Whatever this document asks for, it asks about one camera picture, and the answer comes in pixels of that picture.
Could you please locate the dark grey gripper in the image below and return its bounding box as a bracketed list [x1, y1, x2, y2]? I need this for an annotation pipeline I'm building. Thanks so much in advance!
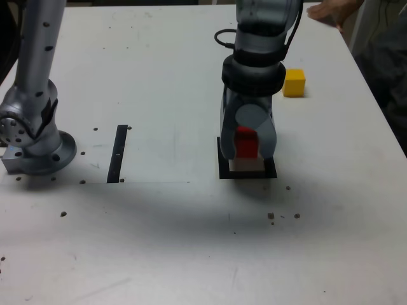
[219, 88, 279, 159]

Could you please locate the red cube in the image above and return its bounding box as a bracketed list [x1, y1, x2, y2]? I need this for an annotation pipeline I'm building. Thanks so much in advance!
[234, 126, 259, 159]

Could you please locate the yellow cube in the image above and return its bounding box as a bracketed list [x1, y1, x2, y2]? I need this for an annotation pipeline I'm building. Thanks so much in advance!
[282, 68, 307, 98]

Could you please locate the black tape square outline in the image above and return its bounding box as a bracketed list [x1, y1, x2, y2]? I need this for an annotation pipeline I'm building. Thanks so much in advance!
[216, 136, 278, 180]

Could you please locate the person's hand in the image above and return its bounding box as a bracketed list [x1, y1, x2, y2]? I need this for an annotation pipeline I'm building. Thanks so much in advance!
[306, 0, 352, 32]

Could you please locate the black tape strip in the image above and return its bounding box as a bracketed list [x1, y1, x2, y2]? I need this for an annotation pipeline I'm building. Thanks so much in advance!
[106, 125, 128, 184]

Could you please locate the person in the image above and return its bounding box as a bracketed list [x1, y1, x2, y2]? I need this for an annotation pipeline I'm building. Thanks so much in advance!
[353, 18, 407, 159]

